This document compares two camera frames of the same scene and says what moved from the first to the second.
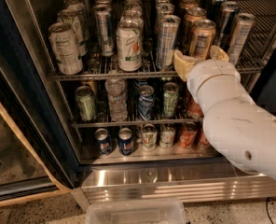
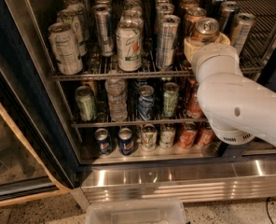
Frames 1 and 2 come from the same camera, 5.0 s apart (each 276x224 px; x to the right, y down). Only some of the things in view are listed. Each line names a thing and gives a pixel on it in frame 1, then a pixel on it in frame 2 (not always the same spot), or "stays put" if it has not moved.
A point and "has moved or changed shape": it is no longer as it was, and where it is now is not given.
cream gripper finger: x=183 y=63 → x=189 y=49
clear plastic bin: x=136 y=211 stays put
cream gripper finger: x=217 y=53 → x=223 y=39
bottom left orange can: x=188 y=135 stays put
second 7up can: x=132 y=13 stays put
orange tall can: x=202 y=34 has moved or changed shape
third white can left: x=78 y=4 stays put
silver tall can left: x=103 y=12 stays put
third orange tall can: x=189 y=2 stays put
